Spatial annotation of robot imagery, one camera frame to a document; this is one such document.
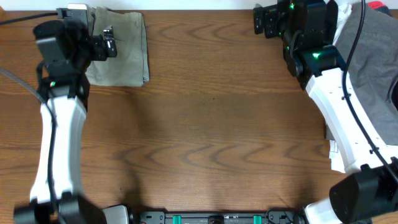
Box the khaki shorts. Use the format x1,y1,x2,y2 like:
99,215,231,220
86,7,150,87

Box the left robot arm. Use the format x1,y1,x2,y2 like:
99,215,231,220
14,19,129,223

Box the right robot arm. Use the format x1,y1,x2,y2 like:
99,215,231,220
253,0,397,223

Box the black garment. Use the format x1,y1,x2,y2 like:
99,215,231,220
325,0,338,44

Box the red garment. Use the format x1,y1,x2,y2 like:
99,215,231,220
367,1,386,9

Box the grey garment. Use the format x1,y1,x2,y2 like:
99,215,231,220
348,6,397,146

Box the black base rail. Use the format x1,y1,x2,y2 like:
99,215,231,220
102,204,307,224

